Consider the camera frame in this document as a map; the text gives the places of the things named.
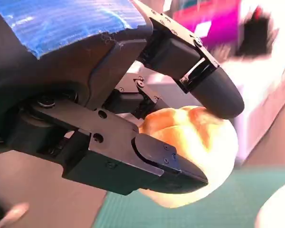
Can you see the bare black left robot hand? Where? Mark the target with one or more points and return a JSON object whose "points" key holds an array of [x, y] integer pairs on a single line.
{"points": [[61, 83]]}

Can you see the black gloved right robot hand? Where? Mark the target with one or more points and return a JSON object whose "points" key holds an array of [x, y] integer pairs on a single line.
{"points": [[256, 35]]}

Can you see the round toy bread roll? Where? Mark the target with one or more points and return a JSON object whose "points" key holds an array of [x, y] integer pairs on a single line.
{"points": [[199, 142]]}

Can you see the pink bowl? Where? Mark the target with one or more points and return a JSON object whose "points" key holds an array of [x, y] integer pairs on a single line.
{"points": [[275, 209]]}

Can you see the magenta board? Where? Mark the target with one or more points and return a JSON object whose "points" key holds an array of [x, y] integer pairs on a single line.
{"points": [[218, 16]]}

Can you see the person's beige shoe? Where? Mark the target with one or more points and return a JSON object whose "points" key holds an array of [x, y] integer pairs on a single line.
{"points": [[14, 212]]}

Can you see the green cutting mat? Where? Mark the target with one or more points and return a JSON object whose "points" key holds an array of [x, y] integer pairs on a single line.
{"points": [[204, 216]]}

